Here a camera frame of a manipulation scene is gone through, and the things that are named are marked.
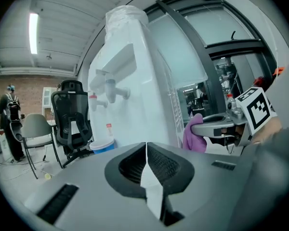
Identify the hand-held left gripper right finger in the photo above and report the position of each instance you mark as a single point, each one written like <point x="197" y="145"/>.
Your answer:
<point x="202" y="189"/>

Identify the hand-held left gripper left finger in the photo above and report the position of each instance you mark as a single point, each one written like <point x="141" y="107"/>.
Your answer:
<point x="91" y="189"/>

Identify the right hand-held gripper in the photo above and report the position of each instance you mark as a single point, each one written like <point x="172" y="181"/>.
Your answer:
<point x="257" y="109"/>

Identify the purple cloth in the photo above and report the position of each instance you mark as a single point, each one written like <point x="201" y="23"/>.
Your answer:
<point x="192" y="141"/>

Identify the white water dispenser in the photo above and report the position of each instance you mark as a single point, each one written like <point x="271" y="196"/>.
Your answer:
<point x="144" y="85"/>

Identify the person's right forearm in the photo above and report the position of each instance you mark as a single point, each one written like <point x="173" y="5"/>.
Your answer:
<point x="271" y="129"/>

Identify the clear bottle red cap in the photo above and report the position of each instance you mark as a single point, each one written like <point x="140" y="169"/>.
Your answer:
<point x="230" y="102"/>

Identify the small yellow cup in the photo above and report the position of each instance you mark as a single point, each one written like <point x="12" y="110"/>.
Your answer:
<point x="47" y="176"/>

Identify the black mesh office chair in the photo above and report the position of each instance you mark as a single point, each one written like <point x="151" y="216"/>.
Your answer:
<point x="71" y="114"/>

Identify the large frosted board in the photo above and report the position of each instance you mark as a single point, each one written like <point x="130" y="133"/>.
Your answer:
<point x="178" y="52"/>

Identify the grey plastic chair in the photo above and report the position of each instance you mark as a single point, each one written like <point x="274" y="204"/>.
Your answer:
<point x="36" y="129"/>

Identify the colourful shiny bag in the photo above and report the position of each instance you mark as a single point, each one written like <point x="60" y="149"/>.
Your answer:
<point x="279" y="70"/>

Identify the black oval bag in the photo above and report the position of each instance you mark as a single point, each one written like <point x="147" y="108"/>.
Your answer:
<point x="17" y="132"/>

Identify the white shelf cabinet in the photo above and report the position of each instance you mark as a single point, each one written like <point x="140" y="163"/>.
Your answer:
<point x="49" y="100"/>

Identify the white table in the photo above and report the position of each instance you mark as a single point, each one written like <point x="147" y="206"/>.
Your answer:
<point x="1" y="143"/>

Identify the ceiling tube light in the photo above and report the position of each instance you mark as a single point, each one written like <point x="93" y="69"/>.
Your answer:
<point x="33" y="34"/>

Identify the black window frame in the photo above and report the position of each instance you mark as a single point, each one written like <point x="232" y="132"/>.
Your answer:
<point x="207" y="68"/>

